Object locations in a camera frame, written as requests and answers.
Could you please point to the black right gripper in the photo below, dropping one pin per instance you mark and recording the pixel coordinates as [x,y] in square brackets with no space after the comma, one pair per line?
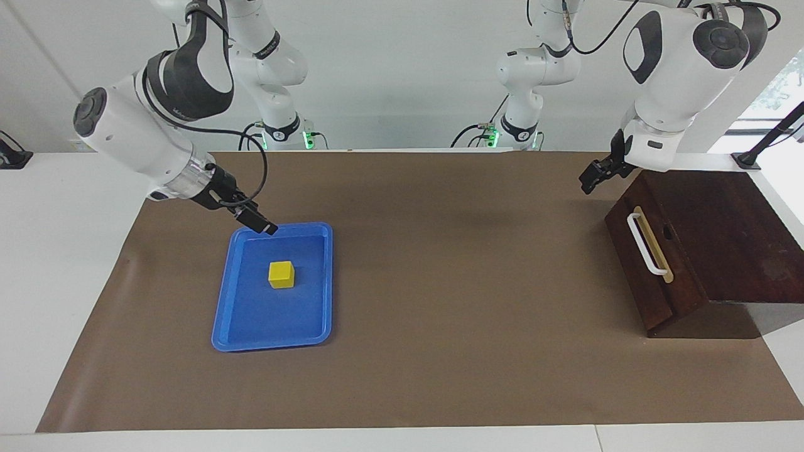
[220,191]

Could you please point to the wooden drawer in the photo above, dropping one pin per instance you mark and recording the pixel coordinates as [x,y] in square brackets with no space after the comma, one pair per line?
[672,295]

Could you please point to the white wall socket box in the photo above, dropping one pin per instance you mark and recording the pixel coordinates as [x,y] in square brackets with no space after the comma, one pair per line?
[78,145]

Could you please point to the blue plastic tray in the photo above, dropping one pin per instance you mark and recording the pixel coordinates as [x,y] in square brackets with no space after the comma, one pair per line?
[276,314]

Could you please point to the yellow cube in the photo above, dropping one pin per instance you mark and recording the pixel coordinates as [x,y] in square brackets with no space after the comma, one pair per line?
[281,275]

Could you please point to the black clamp stand with pole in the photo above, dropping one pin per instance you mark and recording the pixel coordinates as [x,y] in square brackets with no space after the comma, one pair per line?
[747,161]

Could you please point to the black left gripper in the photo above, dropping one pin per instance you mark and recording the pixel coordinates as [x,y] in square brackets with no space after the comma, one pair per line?
[615,164]

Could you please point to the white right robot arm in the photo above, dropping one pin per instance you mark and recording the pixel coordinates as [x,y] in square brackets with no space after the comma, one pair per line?
[125,135]

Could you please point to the dark brown wooden cabinet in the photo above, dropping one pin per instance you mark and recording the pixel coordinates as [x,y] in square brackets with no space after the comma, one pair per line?
[728,238]

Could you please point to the brown paper table mat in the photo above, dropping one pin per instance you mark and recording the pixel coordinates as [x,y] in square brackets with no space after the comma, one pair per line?
[440,314]

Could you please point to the black table clamp mount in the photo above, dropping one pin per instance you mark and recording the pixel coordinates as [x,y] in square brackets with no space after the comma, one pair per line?
[12,158]

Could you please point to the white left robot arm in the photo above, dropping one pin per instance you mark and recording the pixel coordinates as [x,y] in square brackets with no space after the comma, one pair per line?
[672,81]

